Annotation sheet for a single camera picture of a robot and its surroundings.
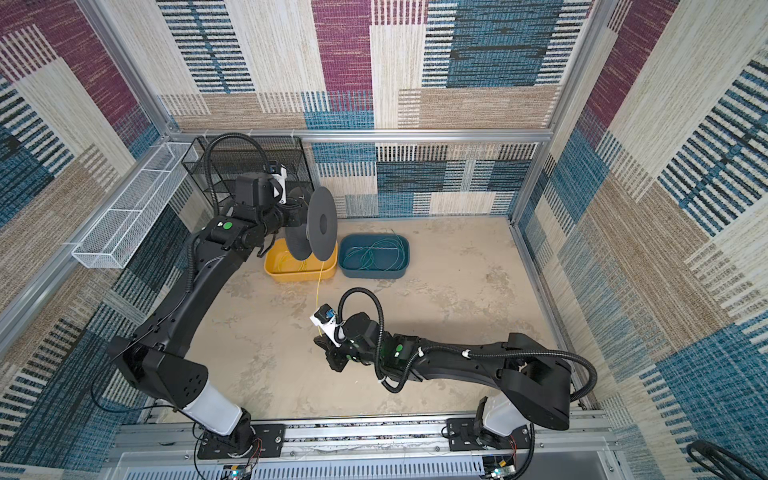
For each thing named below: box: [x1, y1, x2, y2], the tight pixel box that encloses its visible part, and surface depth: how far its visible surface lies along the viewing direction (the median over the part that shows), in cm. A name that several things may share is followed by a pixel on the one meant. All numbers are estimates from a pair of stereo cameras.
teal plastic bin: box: [338, 233, 410, 279], surface depth 107 cm
